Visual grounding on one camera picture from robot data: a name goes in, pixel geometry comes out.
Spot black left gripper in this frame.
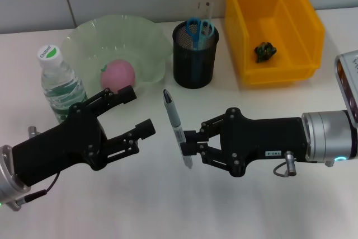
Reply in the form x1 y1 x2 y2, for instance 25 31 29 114
12 85 157 188

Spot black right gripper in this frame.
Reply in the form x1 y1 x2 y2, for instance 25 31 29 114
180 107 309 178

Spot silver ballpoint pen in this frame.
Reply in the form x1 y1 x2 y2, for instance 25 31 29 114
163 89 194 170

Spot pink peach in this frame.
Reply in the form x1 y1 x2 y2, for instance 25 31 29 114
100 59 136 92

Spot clear water bottle green label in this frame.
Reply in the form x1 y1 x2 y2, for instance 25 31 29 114
37 44 89 124

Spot blue scissors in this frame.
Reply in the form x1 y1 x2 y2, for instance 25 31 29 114
186 17 215 82

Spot green plastic wrapper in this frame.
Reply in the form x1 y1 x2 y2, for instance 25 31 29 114
253 41 277 63

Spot clear plastic ruler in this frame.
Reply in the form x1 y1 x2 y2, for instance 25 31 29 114
197 0 215 22

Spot black mesh pen holder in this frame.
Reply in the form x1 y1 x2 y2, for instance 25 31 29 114
172 20 221 90

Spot green glass fruit plate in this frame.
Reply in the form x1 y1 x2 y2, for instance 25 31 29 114
60 13 173 100

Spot yellow plastic storage bin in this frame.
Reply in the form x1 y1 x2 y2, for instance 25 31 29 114
223 0 326 86

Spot right gripper cable with plug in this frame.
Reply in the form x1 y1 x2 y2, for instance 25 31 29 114
273 151 298 177

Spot gripper cable with plug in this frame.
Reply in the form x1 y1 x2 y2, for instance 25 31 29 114
11 125 62 212
273 151 298 177

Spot left gripper cable with plug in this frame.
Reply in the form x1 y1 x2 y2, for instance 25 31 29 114
11 125 62 212

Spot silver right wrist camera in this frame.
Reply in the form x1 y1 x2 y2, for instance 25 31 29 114
334 50 358 131

